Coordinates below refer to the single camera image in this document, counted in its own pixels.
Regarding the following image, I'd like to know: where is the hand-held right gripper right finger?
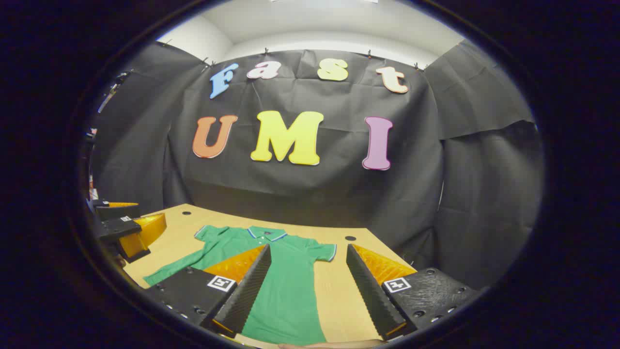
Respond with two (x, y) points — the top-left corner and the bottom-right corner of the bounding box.
(346, 243), (481, 341)

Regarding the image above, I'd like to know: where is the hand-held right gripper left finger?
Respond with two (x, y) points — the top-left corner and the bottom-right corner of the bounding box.
(143, 244), (272, 339)

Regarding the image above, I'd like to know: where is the green T-shirt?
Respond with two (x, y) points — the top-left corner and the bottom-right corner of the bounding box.
(143, 224), (337, 346)

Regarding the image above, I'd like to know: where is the black backdrop cloth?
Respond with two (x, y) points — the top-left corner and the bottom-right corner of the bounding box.
(92, 41), (545, 291)

